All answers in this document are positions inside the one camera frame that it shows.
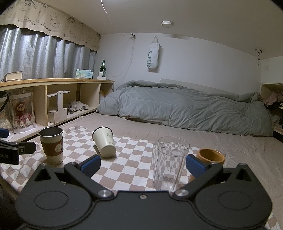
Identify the white steel-lined cup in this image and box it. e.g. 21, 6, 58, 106
92, 126, 116, 158

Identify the brown wooden cup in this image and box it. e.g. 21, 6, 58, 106
186, 148, 226, 183

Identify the clear ribbed glass cup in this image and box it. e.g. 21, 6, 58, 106
224, 149, 251, 168

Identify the steel cup with brown sleeve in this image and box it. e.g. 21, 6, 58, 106
38, 127, 63, 165

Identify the clear glass mug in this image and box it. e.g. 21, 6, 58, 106
152, 137, 190, 193

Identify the small wooden tool caddy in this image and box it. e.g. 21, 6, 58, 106
47, 90, 70, 125

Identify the grey crumpled cloth in shelf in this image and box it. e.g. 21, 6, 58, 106
64, 100, 89, 114

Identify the wooden low shelf unit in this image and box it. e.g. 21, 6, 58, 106
1, 78, 113, 141

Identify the doll in clear case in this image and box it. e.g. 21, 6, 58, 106
10, 91, 37, 134

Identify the grey duvet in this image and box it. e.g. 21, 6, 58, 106
97, 80, 273, 137

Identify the tissue box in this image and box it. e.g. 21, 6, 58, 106
75, 69, 93, 79

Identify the green glass bottle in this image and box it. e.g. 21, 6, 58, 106
100, 59, 106, 78

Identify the wooden box on shelf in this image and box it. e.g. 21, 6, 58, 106
3, 71, 22, 82

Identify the white hanging tote bag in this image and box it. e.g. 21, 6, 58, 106
147, 36, 160, 70

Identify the grey window curtain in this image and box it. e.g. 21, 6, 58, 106
1, 25, 96, 80

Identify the white smoke detector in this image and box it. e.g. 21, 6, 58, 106
161, 21, 173, 28

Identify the beige cartoon curtain valance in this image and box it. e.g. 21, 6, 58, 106
1, 1, 101, 51

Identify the white charger cable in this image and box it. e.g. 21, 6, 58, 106
105, 33, 136, 78

